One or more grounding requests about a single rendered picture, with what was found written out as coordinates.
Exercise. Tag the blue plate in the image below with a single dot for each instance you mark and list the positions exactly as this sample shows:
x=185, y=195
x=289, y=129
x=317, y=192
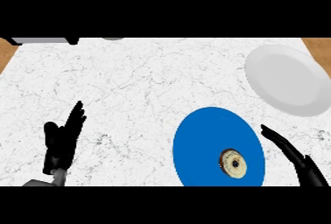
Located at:
x=215, y=137

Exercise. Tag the white plate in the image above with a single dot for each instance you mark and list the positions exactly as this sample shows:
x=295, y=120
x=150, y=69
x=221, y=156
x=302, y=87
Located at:
x=287, y=80

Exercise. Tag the small grey round object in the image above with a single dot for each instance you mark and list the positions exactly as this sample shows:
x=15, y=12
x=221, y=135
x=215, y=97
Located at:
x=113, y=38

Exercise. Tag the grey appliance with black edge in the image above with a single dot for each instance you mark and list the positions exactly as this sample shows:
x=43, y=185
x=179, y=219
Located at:
x=40, y=40

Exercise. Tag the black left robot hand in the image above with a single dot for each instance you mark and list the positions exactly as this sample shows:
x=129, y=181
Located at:
x=63, y=140

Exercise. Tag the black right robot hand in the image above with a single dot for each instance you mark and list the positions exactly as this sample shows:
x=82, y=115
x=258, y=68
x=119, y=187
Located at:
x=298, y=159

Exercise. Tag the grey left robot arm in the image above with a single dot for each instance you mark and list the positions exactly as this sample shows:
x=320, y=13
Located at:
x=49, y=179

